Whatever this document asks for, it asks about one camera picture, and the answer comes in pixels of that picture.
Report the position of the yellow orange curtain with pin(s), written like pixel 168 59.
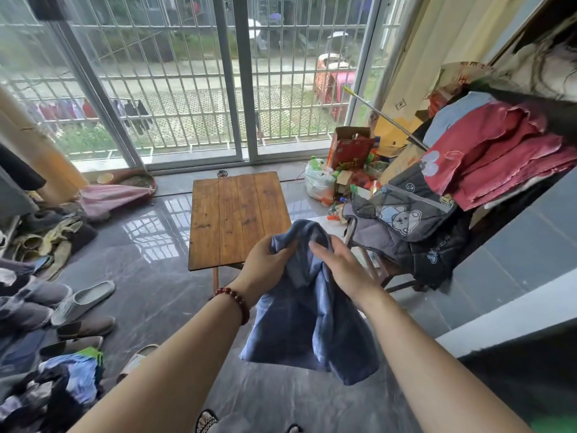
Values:
pixel 40 157

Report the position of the grey rubber slipper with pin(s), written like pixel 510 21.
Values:
pixel 83 302

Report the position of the person's left forearm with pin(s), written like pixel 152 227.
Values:
pixel 158 378

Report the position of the pale wooden pole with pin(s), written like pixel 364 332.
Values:
pixel 383 117

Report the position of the red plastic bag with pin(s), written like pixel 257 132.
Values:
pixel 367 178

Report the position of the black hanging garment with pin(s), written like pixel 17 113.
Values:
pixel 18 169

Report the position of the black quilted bear print jacket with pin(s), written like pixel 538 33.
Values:
pixel 405 220

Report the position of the brown printed cardboard box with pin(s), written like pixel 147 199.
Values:
pixel 401 166

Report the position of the light blue cloth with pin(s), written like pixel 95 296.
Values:
pixel 455 112

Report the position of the red patterned shirt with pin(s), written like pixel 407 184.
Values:
pixel 496 153

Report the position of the black mosquito coil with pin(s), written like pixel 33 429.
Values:
pixel 222 174

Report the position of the green printed bag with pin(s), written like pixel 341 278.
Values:
pixel 92 354

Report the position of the heap of worn shoes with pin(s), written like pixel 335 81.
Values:
pixel 54 238

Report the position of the person's right hand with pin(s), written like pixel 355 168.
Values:
pixel 349 275

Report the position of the torn cardboard piece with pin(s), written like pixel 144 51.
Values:
pixel 344 180

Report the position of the person's left hand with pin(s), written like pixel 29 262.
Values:
pixel 263 270

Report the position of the red printed carton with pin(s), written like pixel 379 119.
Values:
pixel 351 151

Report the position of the grey sliding glass door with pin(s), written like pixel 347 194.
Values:
pixel 223 85
pixel 245 85

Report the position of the pile of mixed clothes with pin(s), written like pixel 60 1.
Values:
pixel 54 392

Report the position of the grey framed window panel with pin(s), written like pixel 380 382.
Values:
pixel 45 85

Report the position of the person's right forearm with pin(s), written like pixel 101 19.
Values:
pixel 442 378

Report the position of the red round basin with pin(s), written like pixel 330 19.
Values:
pixel 137 181

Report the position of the beige rubber slipper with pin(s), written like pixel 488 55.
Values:
pixel 137 360

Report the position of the blue lined cloth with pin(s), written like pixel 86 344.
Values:
pixel 306 320

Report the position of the white cloth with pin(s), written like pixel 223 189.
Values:
pixel 541 67

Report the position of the dark wooden side chair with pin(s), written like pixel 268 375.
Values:
pixel 383 275

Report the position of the cream patterned curtain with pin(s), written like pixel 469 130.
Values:
pixel 451 40

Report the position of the grey fabric slipper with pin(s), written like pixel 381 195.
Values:
pixel 27 317
pixel 45 293

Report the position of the pink folded umbrella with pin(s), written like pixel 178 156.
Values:
pixel 112 198

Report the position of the brown paper cup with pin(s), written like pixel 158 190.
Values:
pixel 105 178

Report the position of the red plastic wrapper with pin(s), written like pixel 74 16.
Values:
pixel 333 217

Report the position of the white plastic bag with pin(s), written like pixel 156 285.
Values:
pixel 320 184

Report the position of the black white woven sandal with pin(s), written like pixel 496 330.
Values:
pixel 294 429
pixel 206 421

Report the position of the green plastic bottle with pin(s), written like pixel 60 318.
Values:
pixel 316 163

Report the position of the red covered vehicle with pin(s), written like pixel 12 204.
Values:
pixel 336 83

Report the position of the yellow cardboard sheet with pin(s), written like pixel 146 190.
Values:
pixel 392 135

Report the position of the wooden folding table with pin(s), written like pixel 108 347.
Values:
pixel 234 216

